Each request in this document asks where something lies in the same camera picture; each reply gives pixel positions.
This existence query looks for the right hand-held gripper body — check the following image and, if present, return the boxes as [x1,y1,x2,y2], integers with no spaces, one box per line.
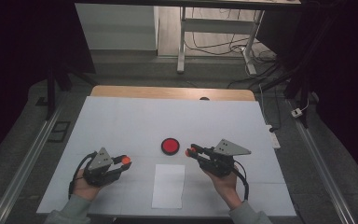
[200,138,252,178]

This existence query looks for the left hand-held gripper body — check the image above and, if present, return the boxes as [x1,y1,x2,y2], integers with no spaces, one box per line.
[83,147,122,189]

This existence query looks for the person's left hand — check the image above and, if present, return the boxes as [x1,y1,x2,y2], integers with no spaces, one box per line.
[73,176,103,202]

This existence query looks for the person's right hand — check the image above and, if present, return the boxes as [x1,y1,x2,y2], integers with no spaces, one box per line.
[204,169,243,210]

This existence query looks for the round black red ink pad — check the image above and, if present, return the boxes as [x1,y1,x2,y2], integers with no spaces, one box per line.
[160,137,181,157]

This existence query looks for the large white table mat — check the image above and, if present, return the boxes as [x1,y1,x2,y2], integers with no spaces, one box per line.
[36,95,297,217]

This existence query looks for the white paper sheet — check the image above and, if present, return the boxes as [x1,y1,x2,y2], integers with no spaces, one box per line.
[151,163,186,210]

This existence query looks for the white power strip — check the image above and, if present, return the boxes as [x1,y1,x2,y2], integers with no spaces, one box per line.
[266,124,282,149]

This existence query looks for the small white adapter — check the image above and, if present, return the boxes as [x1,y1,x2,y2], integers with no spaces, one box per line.
[290,107,304,119]

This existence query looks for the black metal stand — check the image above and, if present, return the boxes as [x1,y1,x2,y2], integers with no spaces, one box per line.
[45,62,97,120]
[255,62,316,129]

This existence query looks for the white-legged desk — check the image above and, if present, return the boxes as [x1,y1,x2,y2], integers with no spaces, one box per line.
[74,0,302,76]

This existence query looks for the white cabinet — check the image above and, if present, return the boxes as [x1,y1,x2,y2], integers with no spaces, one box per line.
[75,3,159,51]

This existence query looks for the dark curtain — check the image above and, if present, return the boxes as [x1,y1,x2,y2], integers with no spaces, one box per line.
[0,0,96,169]
[257,0,358,190]

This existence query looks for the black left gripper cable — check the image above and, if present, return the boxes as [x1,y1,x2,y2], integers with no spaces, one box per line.
[68,151,98,200]

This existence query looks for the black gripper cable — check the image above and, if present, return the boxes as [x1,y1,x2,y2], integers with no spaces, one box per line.
[68,151,98,200]
[232,160,250,202]

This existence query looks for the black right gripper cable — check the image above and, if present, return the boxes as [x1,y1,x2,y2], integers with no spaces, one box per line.
[232,160,250,202]

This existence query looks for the black floor frame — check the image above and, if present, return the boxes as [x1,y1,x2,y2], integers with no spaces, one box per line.
[48,120,72,144]

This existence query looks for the aluminium floor rail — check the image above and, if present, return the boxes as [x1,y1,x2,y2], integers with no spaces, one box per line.
[0,99,68,224]
[287,99,355,224]

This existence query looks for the black floor cables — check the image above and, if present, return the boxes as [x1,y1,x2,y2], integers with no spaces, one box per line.
[185,7,282,90]

